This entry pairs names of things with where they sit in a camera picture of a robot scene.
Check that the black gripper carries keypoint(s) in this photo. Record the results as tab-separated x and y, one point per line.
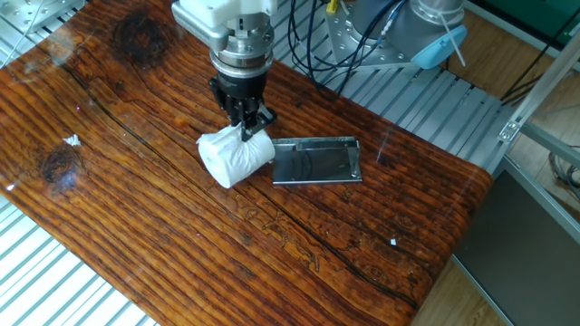
240	88

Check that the white paper roll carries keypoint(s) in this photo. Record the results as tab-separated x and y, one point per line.
233	156

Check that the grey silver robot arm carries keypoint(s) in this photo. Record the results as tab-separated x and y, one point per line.
240	50

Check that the flat metal plate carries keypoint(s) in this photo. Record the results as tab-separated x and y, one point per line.
317	163

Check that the wood-grain table mat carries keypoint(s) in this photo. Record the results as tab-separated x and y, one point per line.
181	204

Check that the yellow clip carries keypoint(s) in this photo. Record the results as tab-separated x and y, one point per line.
332	5

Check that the crumpled white paper scrap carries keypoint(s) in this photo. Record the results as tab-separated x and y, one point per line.
71	140

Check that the white zip tie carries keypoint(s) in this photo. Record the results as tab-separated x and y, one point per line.
453	44

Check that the perforated silver metal plate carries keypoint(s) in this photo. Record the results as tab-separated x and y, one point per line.
27	11

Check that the dark grey panel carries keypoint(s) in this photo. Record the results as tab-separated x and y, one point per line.
521	253

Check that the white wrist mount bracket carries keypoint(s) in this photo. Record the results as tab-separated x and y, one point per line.
204	9

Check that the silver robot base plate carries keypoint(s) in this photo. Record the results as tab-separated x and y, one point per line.
394	56

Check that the silver corner bracket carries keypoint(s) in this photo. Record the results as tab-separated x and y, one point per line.
509	131

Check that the aluminium frame post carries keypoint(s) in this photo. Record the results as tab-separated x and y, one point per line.
544	86

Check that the horizontal aluminium frame beam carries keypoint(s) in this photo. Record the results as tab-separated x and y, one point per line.
553	145

